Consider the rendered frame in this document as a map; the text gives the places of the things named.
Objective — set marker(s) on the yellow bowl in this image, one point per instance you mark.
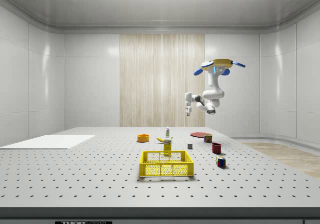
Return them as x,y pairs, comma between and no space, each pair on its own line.
143,139

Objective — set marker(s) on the white board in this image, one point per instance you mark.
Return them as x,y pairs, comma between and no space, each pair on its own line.
47,141

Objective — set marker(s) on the puzzle cube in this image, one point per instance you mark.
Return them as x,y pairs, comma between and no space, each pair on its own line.
220,162

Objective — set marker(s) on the small white bottle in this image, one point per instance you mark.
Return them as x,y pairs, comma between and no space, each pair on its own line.
167,132

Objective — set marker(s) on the banana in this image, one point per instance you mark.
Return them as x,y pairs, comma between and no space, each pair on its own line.
160,140

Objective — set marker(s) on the yellow basket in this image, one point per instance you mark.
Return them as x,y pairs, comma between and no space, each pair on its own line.
166,162

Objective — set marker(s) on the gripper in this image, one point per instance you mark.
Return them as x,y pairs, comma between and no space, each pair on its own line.
188,108

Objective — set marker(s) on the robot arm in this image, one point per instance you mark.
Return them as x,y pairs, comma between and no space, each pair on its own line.
213,94

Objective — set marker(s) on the red plate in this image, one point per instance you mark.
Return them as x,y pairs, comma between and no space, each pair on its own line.
197,134

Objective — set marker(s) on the flat-sided can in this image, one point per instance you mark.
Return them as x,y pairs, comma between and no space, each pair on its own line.
207,138

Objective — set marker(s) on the red mug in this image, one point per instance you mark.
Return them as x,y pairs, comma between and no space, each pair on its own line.
216,148

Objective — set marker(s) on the grey cube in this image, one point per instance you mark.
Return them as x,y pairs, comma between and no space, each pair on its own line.
190,146

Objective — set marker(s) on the yellow white carton box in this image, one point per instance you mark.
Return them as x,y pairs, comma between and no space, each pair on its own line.
167,144

